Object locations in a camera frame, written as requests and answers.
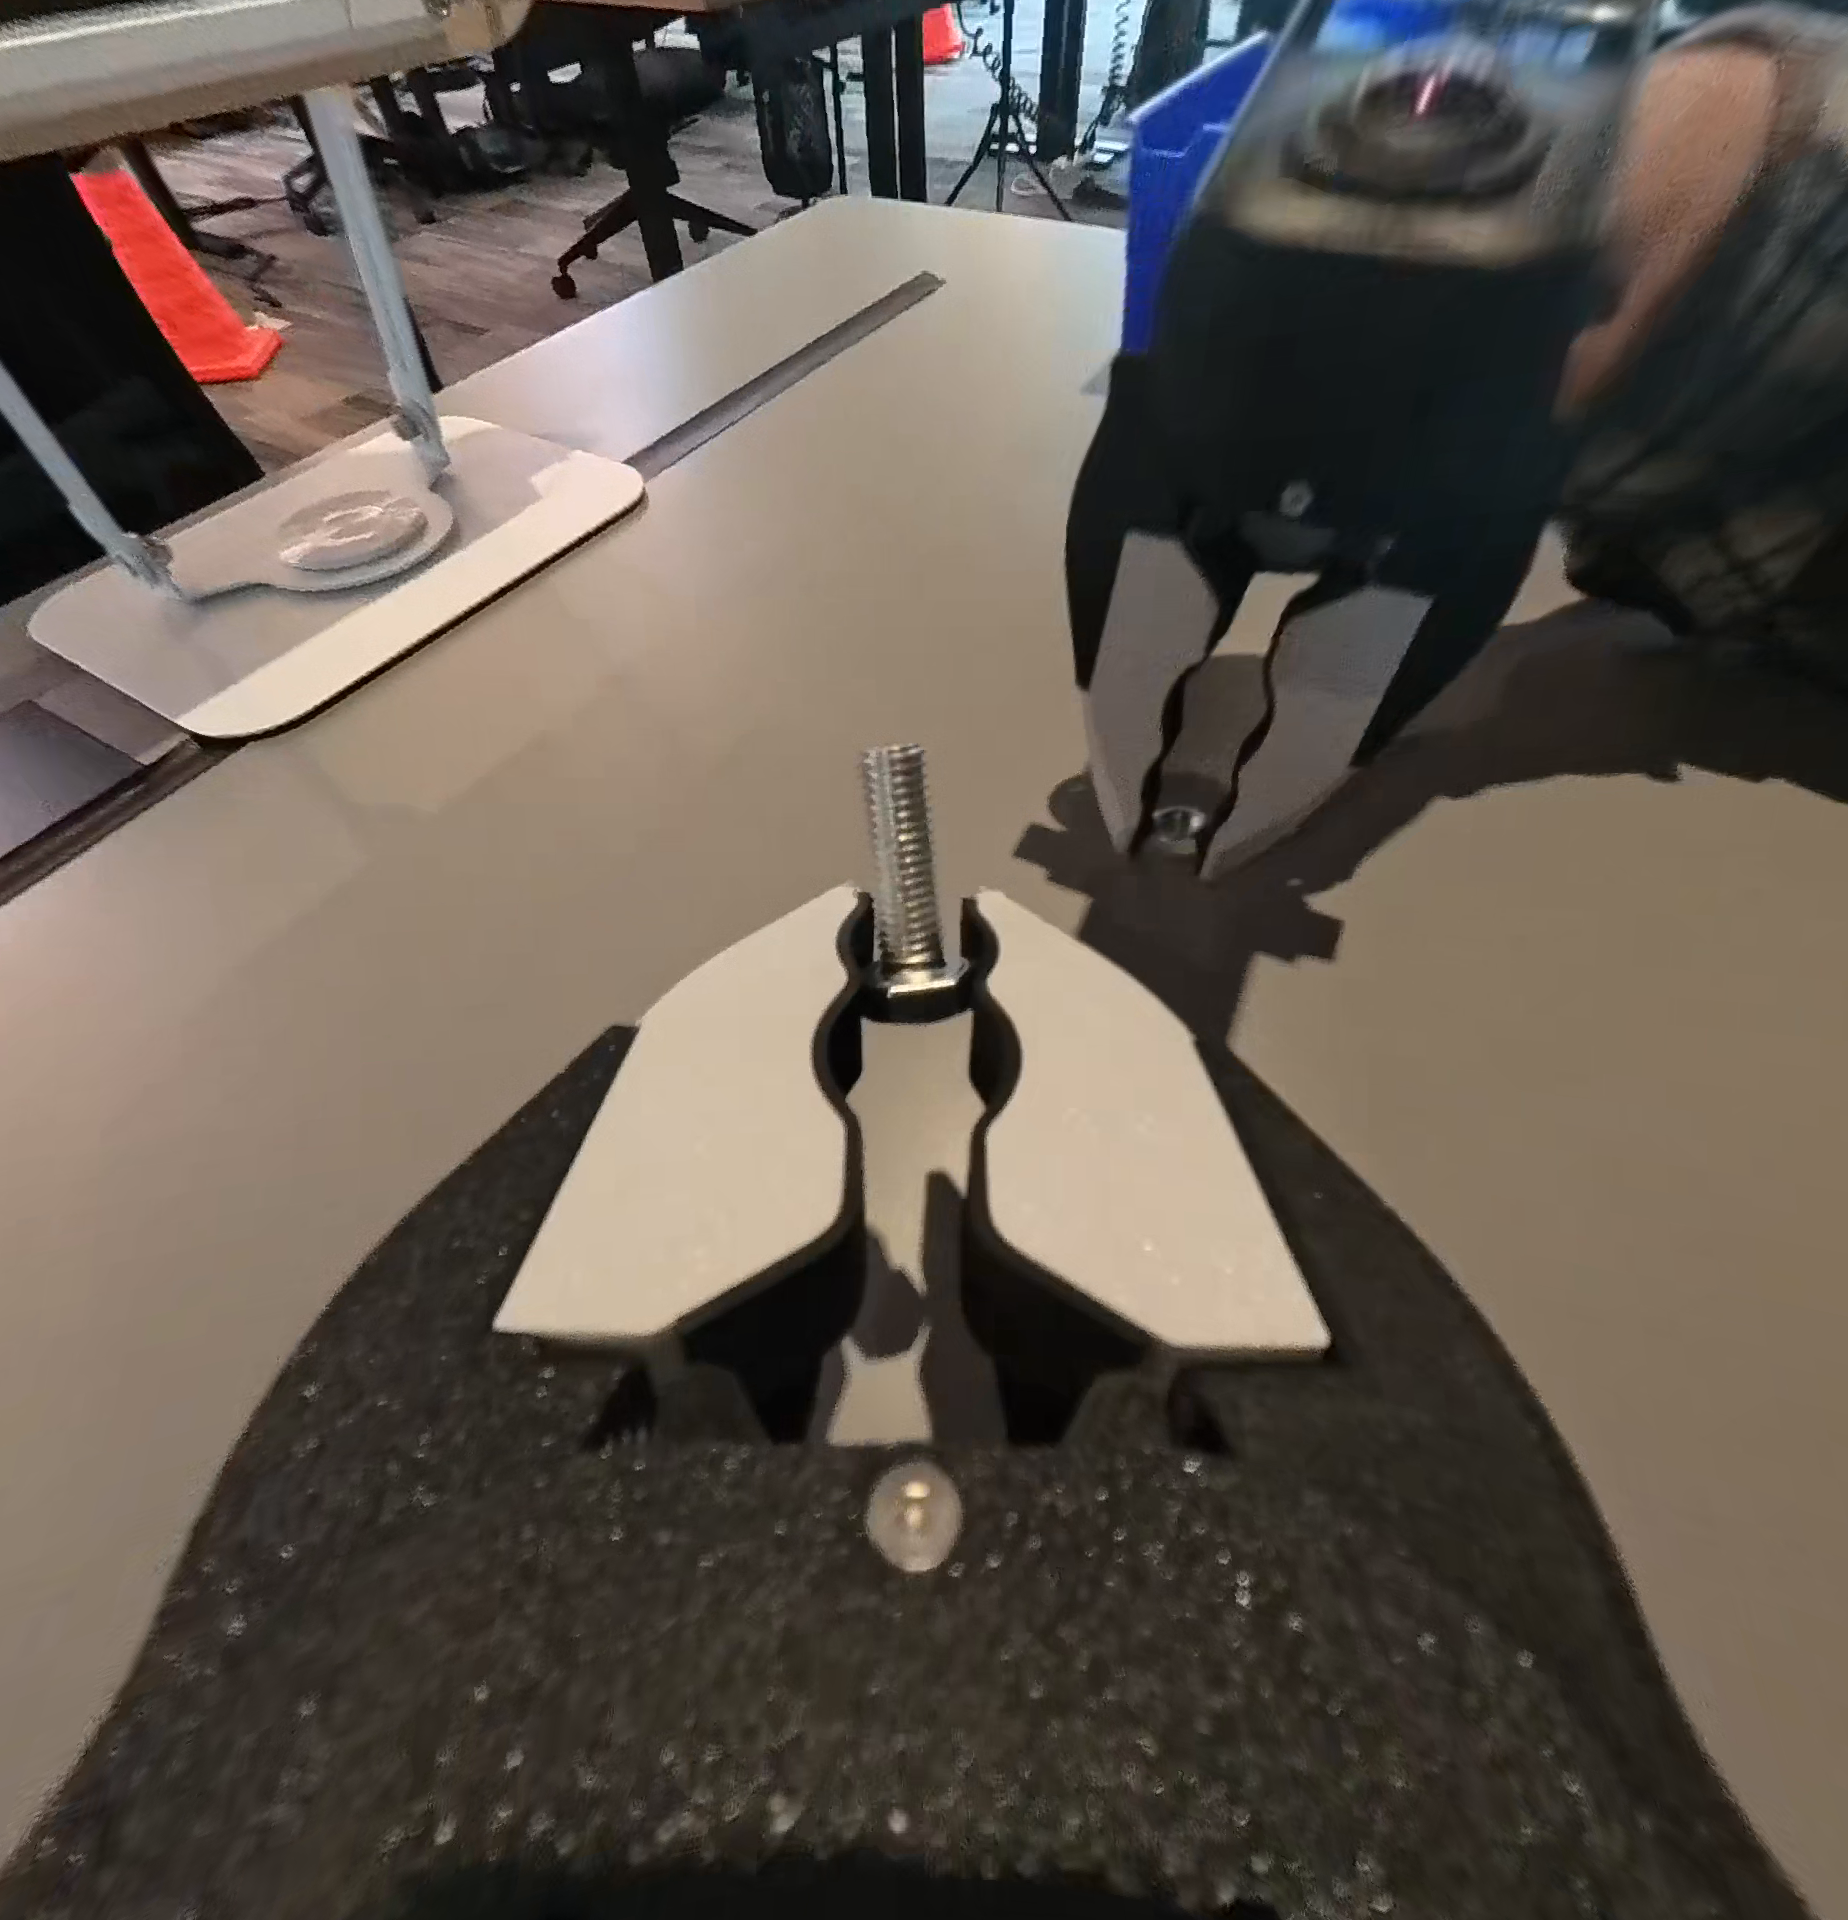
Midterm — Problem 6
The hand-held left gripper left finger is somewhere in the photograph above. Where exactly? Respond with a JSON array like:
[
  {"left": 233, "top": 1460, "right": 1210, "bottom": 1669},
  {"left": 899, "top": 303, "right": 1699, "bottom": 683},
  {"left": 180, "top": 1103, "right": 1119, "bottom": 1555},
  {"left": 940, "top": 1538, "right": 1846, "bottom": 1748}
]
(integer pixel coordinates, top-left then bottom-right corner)
[{"left": 493, "top": 885, "right": 876, "bottom": 1341}]

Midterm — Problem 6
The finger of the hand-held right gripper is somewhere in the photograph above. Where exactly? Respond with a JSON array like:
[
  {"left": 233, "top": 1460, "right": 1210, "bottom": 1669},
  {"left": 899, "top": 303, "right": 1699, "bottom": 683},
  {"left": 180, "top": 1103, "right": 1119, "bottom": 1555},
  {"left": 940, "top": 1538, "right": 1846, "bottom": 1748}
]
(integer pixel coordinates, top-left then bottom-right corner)
[
  {"left": 1192, "top": 579, "right": 1439, "bottom": 883},
  {"left": 1086, "top": 532, "right": 1221, "bottom": 860}
]

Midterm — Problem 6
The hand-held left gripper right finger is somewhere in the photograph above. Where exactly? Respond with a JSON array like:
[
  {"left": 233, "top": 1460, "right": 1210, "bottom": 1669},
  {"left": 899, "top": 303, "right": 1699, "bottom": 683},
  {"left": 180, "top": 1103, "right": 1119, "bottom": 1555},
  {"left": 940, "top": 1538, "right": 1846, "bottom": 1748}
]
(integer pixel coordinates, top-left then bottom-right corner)
[{"left": 956, "top": 887, "right": 1334, "bottom": 1362}]

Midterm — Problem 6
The blue plastic bin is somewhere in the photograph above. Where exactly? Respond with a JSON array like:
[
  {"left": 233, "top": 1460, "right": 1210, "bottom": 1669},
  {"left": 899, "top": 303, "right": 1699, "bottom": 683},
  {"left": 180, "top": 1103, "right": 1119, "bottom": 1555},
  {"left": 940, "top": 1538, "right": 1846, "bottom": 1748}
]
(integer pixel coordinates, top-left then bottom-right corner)
[{"left": 1122, "top": 30, "right": 1270, "bottom": 363}]

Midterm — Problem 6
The silver hex bolt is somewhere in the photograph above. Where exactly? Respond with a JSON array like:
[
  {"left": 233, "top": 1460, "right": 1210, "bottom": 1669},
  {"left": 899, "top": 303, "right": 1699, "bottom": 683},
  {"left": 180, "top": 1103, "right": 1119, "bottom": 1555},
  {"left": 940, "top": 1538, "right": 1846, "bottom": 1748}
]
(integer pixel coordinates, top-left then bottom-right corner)
[{"left": 861, "top": 746, "right": 1001, "bottom": 1024}]

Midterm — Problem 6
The person's right forearm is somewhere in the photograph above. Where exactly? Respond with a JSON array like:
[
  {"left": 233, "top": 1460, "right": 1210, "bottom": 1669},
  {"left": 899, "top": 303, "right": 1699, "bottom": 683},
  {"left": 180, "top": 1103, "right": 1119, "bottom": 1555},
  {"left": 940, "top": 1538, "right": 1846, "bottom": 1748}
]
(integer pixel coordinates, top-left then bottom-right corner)
[{"left": 1553, "top": 0, "right": 1848, "bottom": 720}]

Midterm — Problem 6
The person's right hand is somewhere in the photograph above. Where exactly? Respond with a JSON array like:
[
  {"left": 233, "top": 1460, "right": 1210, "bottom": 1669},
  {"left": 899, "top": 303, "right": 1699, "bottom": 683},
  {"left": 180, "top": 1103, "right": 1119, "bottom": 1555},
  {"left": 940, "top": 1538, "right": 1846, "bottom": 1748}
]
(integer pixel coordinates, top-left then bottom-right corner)
[{"left": 1551, "top": 48, "right": 1769, "bottom": 429}]

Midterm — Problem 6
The black tripod light stand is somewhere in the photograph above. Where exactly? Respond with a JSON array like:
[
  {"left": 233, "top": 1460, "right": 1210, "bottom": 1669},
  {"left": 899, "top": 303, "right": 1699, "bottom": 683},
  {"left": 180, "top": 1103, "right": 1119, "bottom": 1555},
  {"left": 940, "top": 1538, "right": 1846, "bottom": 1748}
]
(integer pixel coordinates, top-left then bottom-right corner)
[{"left": 944, "top": 0, "right": 1083, "bottom": 218}]

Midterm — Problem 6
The white base board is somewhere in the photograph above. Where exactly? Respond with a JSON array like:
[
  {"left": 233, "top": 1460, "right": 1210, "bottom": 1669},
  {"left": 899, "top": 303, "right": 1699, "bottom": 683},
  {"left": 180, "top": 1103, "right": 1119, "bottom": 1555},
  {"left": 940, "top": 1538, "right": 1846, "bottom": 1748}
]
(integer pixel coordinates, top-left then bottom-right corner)
[{"left": 26, "top": 411, "right": 649, "bottom": 741}]

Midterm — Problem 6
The black office chair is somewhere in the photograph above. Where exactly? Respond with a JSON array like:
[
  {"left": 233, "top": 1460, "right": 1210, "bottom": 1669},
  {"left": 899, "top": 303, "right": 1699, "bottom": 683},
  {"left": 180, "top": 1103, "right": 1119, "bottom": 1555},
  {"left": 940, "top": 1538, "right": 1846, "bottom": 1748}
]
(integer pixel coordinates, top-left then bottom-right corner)
[{"left": 548, "top": 43, "right": 762, "bottom": 298}]

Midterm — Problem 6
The sign board on stand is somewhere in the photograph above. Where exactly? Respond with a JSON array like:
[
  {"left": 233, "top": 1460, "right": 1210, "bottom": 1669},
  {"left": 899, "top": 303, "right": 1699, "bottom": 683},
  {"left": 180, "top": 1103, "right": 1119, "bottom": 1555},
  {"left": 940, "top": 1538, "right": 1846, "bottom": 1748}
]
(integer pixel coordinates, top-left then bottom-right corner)
[{"left": 0, "top": 0, "right": 535, "bottom": 605}]

